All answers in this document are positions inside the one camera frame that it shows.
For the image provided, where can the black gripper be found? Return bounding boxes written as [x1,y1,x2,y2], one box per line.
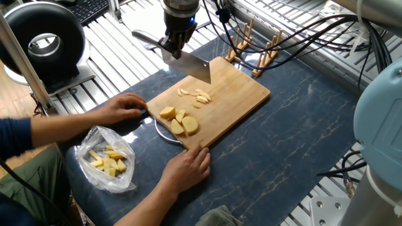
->
[158,13,197,58]

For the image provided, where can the steel cleaver knife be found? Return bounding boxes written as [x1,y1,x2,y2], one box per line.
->
[132,30,212,84]

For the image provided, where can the bamboo cutting board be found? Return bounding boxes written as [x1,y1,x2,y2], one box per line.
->
[146,56,271,151]

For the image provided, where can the person's right forearm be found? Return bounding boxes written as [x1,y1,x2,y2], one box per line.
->
[115,179,177,226]

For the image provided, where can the person's left forearm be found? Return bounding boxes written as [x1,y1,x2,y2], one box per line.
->
[0,108,106,165]

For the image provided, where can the person's left hand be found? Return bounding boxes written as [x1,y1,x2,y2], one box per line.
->
[94,93,149,125]

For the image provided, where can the person's right hand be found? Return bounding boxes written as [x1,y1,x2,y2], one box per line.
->
[160,144,212,194]

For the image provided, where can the white sheet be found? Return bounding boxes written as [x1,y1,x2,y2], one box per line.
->
[121,0,173,51]

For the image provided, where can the wooden knife rack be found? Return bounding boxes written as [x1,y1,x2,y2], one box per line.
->
[226,18,283,77]

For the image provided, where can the black keyboard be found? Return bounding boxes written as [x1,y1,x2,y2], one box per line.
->
[60,0,112,27]

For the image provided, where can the plastic bag of potato sticks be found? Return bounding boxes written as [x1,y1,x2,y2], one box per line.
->
[75,123,138,193]

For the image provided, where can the dark blue marble mat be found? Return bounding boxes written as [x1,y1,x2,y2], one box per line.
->
[60,38,378,226]

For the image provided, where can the wooden pole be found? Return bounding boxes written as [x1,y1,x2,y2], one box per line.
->
[0,13,58,121]

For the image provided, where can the grey-green cloth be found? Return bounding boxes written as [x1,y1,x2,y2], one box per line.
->
[193,204,244,226]

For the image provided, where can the olive trousers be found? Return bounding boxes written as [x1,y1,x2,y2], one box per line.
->
[0,143,85,226]

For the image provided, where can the metal mounting plate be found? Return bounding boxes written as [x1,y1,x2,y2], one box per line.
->
[308,195,356,226]

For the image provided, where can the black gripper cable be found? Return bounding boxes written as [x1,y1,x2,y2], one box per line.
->
[200,0,378,71]

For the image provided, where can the black round ring lamp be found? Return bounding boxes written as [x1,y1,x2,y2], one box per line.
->
[0,2,95,95]

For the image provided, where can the black cable with plug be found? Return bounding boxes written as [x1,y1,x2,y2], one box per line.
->
[317,149,368,184]

